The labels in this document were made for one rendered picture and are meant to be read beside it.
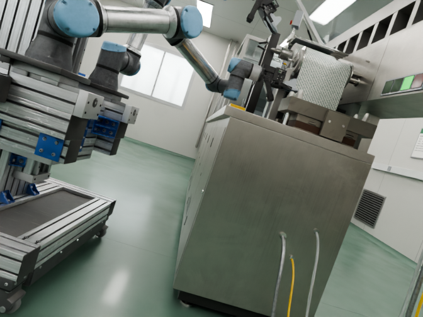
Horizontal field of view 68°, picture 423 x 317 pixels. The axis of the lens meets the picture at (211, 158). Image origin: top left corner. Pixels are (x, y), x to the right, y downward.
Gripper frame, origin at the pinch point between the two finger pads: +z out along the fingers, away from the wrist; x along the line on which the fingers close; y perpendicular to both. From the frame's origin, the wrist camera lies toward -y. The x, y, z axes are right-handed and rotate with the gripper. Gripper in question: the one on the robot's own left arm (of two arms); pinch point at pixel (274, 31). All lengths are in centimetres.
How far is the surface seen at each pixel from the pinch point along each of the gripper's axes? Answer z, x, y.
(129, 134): -41, 548, -195
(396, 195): 254, 268, 136
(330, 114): 45, -30, -7
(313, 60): 22.4, -8.3, 7.0
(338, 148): 58, -34, -12
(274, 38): 0.1, 24.9, 7.8
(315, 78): 30.0, -8.4, 3.5
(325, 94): 39.3, -8.4, 4.3
